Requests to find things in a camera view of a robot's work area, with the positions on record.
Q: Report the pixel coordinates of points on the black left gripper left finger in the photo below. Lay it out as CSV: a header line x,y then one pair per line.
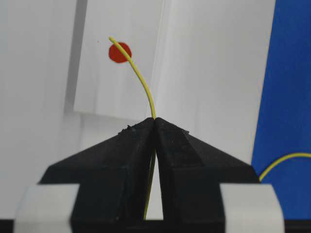
x,y
112,178

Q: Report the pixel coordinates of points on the red dot mark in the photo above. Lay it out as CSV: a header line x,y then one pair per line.
x,y
116,56

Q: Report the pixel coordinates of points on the white paper sheet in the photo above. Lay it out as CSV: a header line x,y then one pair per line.
x,y
203,60

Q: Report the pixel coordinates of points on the blue table mat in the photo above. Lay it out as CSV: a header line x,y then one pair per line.
x,y
284,123

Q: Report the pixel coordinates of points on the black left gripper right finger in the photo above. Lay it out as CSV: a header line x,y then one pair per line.
x,y
191,172

